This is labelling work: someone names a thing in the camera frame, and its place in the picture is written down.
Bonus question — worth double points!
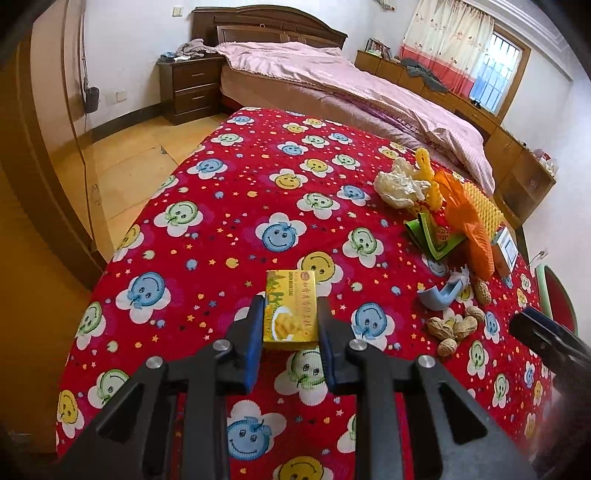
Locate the small white box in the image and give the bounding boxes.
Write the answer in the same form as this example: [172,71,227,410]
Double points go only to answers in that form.
[491,226,518,278]

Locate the white and red curtain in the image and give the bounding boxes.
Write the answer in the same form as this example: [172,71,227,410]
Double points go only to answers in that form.
[401,0,495,95]

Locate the wooden desk cabinet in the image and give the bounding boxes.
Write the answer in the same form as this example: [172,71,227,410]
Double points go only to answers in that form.
[355,50,557,222]

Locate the blue plastic scoop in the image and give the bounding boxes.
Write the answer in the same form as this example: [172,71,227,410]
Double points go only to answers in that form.
[418,271,472,311]

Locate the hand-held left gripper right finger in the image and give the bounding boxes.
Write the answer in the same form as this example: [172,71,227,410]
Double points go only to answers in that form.
[316,298,536,480]

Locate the white tissue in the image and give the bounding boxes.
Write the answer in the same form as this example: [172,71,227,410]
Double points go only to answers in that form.
[373,158,432,209]

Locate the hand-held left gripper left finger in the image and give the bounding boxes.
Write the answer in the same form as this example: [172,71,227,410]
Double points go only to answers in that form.
[60,295,266,480]

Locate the wooden wardrobe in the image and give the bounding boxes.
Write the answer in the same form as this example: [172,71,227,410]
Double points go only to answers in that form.
[0,0,109,278]

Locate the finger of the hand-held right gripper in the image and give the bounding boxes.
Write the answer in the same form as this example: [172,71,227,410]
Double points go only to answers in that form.
[509,306,591,365]

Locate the thin black cable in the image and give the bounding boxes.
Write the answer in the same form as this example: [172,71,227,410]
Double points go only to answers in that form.
[65,0,102,252]

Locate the orange plastic net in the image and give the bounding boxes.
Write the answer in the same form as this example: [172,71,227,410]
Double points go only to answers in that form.
[434,171,496,280]

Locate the grey clothing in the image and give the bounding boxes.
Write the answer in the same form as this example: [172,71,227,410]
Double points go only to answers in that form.
[399,58,448,93]

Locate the green triangular packet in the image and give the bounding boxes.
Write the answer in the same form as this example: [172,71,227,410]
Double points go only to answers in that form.
[404,212,467,259]

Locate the dark wooden nightstand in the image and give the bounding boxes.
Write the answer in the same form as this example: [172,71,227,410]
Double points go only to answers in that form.
[157,55,227,126]

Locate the red smiley flower blanket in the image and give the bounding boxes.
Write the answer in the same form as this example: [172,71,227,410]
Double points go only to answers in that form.
[55,106,555,480]

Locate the pink duvet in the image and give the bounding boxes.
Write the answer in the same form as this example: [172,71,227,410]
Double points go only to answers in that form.
[215,41,497,195]

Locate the pile of clothes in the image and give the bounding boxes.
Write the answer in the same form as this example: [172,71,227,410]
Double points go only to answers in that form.
[159,39,222,63]

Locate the dark wooden bed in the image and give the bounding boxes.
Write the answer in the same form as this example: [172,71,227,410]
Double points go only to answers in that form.
[191,7,522,227]

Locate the yellow plastic toy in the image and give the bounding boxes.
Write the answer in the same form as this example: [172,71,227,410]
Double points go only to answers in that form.
[414,148,443,214]

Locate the barred window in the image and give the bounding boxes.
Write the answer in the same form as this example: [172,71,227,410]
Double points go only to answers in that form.
[471,32,532,116]

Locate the bottles on cabinet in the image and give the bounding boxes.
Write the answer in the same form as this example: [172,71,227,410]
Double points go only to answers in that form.
[534,148,560,175]

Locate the red chair green frame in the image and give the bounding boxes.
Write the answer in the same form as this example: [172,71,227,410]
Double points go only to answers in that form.
[536,264,579,334]

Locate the yellow snack box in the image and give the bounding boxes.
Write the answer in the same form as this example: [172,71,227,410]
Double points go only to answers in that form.
[263,270,320,352]

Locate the yellow foam net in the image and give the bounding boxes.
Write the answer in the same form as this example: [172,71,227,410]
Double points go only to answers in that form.
[462,182,504,232]

